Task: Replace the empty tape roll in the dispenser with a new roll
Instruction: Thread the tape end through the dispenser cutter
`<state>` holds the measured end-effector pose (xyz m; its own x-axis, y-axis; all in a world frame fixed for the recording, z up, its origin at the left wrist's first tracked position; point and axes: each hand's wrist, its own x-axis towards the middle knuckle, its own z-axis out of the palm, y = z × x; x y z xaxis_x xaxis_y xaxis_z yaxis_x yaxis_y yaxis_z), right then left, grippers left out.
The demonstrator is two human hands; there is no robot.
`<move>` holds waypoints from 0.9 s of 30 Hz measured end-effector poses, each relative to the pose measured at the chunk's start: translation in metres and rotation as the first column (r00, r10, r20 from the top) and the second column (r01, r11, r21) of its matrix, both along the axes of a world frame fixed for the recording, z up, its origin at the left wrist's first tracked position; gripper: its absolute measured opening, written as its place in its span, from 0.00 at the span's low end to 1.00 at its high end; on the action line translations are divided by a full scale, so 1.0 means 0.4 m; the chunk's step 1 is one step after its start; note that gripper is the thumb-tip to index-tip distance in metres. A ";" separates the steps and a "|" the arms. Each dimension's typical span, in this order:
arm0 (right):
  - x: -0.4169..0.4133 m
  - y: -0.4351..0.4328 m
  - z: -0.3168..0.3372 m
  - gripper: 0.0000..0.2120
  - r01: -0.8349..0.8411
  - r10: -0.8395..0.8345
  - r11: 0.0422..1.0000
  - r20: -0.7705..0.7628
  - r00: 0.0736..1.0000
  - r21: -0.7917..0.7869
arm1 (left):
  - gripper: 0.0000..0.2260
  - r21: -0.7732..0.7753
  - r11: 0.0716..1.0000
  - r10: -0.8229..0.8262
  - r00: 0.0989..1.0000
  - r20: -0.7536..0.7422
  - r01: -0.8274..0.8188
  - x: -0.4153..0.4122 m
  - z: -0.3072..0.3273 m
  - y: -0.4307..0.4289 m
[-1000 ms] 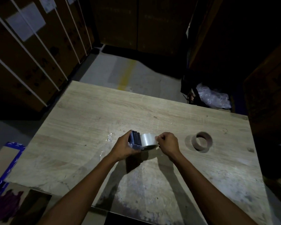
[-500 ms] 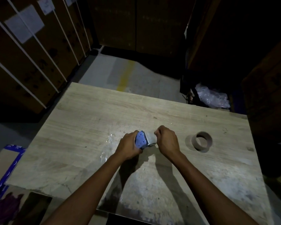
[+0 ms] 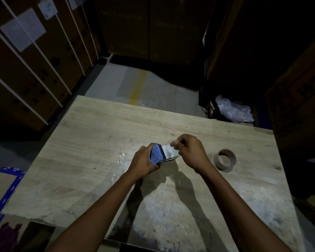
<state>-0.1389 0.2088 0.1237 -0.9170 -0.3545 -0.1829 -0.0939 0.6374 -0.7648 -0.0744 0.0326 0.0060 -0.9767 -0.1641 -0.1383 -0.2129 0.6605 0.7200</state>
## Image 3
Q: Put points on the person's left hand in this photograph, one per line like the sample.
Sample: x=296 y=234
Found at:
x=140 y=164

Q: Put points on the person's right forearm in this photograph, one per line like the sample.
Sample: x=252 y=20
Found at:
x=239 y=215

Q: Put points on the grey paper label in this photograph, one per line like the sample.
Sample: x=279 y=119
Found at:
x=77 y=2

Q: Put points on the maroon cloth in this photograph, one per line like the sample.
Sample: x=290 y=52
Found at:
x=2 y=238

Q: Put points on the person's right hand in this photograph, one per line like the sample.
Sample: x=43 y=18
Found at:
x=195 y=152

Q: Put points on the large white paper label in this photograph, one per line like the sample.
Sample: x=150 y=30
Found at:
x=23 y=30

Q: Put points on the clear tape roll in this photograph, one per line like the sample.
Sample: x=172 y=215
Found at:
x=169 y=152

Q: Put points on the clear plastic wrap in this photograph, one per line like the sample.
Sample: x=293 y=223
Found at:
x=235 y=110

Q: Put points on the cardboard tape core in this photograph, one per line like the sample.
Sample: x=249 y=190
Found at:
x=215 y=161

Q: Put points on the person's left forearm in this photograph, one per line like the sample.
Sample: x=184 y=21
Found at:
x=94 y=220

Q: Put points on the cardboard box with blue tape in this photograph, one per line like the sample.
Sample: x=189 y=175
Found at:
x=0 y=186

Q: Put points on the black plastic bin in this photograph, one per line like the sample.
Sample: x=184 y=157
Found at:
x=207 y=102

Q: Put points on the small printed white label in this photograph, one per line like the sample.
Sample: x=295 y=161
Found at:
x=47 y=7

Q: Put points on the plain brown cardboard boxes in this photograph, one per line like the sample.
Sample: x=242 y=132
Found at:
x=147 y=26

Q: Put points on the blue tape dispenser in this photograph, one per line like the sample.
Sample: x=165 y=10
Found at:
x=156 y=154

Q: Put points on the large printed cardboard box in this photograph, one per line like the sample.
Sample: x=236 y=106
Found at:
x=299 y=110

